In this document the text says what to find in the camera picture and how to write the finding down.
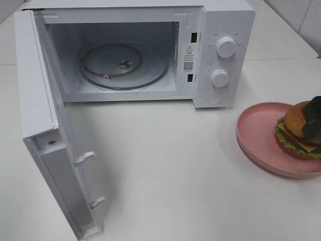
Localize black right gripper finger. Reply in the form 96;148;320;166
301;96;320;142

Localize burger with lettuce and cheese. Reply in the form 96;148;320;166
274;101;320;160

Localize pink round plate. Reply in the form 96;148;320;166
236;102;320;179

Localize round white door button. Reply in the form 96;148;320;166
208;92;223;105

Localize white microwave knob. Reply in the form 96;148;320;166
216;36;236;58
210;69;230;88

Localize white microwave door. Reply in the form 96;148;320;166
15;10;105;240

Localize glass microwave turntable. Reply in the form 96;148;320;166
79;41;170;90

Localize white microwave oven body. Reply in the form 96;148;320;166
21;1;255;108

